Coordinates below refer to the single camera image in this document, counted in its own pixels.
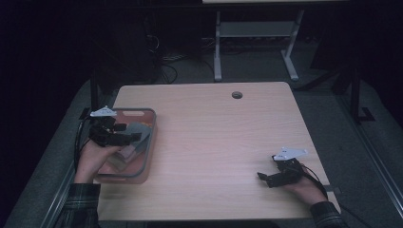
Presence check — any grey metal table frame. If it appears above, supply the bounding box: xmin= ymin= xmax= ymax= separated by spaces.
xmin=213 ymin=9 xmax=305 ymax=83

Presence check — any person's right hand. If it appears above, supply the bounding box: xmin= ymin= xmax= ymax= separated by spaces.
xmin=282 ymin=175 xmax=328 ymax=207

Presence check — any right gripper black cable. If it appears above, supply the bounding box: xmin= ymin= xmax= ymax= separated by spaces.
xmin=299 ymin=163 xmax=330 ymax=200

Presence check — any bundle of floor cables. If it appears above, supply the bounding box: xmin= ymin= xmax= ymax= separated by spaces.
xmin=144 ymin=34 xmax=217 ymax=86

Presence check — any pink bin with grey rim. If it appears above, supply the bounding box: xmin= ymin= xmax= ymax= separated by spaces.
xmin=94 ymin=107 xmax=158 ymax=185

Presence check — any person's left hand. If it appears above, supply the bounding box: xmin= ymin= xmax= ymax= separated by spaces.
xmin=73 ymin=139 xmax=124 ymax=185

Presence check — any aluminium rail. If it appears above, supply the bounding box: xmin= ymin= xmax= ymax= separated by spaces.
xmin=336 ymin=93 xmax=403 ymax=212
xmin=39 ymin=94 xmax=112 ymax=228

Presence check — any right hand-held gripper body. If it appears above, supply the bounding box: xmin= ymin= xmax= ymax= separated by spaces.
xmin=271 ymin=146 xmax=309 ymax=188

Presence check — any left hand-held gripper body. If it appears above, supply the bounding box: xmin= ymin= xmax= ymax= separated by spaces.
xmin=87 ymin=105 xmax=127 ymax=148

